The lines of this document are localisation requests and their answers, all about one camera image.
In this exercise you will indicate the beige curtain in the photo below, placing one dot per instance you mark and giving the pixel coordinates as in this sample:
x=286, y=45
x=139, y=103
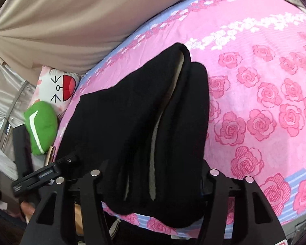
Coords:
x=70, y=35

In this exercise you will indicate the white cartoon face pillow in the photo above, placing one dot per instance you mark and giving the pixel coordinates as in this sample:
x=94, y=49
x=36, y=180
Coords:
x=56, y=88

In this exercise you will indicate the pink rose bed sheet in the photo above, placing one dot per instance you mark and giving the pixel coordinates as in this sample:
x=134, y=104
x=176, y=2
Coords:
x=255, y=55

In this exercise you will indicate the rose gold smartphone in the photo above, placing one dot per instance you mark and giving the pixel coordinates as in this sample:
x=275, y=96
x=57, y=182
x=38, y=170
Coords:
x=50, y=155

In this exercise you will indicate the green pillow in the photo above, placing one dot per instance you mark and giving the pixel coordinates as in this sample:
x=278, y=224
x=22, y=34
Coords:
x=41, y=122

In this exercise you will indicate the person's left hand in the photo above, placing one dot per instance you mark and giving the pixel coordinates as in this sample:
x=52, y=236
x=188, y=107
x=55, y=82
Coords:
x=28, y=210

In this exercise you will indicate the black pants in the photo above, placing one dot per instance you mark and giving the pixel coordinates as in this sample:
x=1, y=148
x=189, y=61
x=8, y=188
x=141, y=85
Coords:
x=147, y=134

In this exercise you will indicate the silver curtain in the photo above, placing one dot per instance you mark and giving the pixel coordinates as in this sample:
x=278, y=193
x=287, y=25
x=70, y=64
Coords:
x=15, y=96

